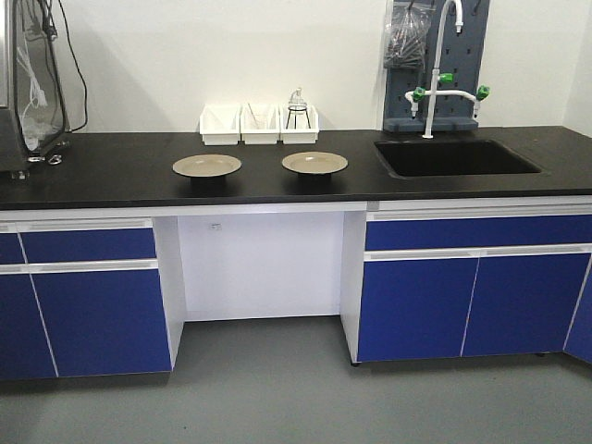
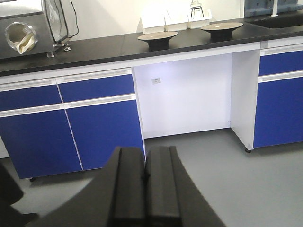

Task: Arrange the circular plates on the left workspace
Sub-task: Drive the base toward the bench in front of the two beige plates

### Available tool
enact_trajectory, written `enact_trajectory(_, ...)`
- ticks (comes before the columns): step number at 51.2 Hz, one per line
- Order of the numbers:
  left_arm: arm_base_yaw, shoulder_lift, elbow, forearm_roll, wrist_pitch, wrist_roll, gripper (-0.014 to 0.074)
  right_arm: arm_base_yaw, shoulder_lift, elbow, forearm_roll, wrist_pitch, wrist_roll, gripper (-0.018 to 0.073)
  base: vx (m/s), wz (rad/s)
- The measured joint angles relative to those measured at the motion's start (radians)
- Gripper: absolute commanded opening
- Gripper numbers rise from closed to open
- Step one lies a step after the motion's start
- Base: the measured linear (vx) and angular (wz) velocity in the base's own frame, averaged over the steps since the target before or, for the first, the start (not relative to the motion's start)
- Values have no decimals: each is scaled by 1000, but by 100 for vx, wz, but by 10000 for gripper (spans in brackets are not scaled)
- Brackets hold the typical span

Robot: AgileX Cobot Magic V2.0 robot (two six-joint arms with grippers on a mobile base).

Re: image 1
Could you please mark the plastic bag of pegs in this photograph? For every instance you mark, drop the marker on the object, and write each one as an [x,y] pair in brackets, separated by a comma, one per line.
[407,31]

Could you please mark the far right blue door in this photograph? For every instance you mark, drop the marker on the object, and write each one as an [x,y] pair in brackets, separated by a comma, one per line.
[523,304]

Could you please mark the white plastic bin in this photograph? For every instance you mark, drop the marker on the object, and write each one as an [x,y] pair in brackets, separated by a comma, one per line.
[308,136]
[220,124]
[259,124]

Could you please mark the right white plastic bin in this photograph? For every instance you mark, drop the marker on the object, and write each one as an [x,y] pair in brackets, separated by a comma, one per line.
[308,136]

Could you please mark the grey pegboard drying rack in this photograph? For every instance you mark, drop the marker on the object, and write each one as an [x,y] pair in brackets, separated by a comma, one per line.
[432,52]

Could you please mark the left white plastic bin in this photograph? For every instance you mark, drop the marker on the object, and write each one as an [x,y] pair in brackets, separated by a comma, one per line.
[220,124]

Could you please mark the right blue cabinet door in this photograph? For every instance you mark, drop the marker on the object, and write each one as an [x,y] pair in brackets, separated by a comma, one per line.
[414,309]

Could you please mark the white gooseneck lab faucet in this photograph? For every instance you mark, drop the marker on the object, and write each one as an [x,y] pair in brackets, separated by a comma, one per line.
[416,96]

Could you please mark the blue cabinet door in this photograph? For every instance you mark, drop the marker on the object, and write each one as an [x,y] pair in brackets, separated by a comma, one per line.
[105,322]
[414,309]

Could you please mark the left blue drawer front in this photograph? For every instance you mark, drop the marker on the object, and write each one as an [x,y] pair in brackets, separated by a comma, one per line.
[89,245]

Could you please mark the right blue drawer front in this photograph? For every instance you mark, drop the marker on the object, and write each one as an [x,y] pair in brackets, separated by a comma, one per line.
[477,232]

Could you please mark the tan round plate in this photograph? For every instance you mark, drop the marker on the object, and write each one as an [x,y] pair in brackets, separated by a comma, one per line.
[206,166]
[314,163]

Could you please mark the round glass flask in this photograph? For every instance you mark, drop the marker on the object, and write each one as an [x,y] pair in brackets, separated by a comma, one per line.
[296,102]

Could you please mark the black lab sink basin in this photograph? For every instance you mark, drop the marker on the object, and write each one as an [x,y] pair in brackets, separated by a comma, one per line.
[452,158]

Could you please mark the left blue cabinet door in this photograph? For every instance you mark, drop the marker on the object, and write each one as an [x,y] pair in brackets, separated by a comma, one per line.
[105,322]

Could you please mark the middle white plastic bin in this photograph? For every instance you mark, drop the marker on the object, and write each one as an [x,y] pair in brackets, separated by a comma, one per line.
[259,124]

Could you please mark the blue drawer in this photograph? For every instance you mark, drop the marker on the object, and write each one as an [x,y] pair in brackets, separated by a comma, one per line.
[89,245]
[477,232]

